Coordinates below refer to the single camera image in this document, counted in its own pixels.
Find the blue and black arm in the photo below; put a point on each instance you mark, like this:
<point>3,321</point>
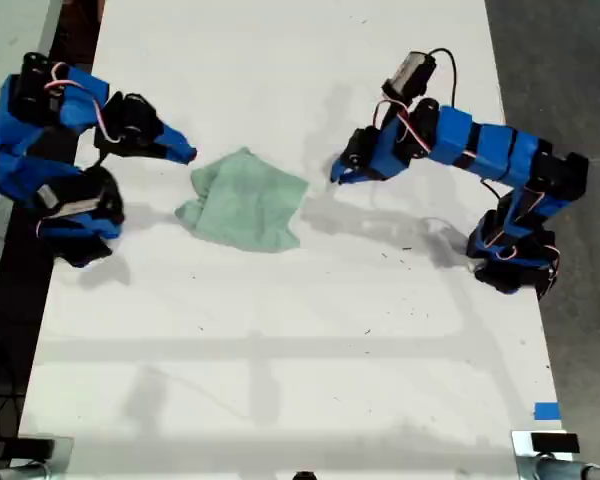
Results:
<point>20,165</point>
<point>495,150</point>

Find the black and silver frame bracket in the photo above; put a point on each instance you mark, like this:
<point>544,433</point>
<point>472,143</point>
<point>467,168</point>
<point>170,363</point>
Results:
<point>45,450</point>
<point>550,445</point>

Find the black camera box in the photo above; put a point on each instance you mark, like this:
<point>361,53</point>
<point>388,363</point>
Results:
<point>410,72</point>

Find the grey metal frame pipe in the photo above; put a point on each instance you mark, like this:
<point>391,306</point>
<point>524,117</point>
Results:
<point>580,471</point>
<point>15,472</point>

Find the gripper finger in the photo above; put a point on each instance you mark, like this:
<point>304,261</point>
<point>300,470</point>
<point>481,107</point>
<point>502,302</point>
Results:
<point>337,170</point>
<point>165,152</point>
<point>175,137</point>
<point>362,177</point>

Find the pale green t-shirt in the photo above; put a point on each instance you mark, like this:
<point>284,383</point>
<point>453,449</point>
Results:
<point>245,200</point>

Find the blue tape strip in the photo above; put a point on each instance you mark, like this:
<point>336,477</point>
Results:
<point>547,411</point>

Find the black camera stalk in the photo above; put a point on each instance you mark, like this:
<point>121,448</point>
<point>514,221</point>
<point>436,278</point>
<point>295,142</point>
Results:
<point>391,109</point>

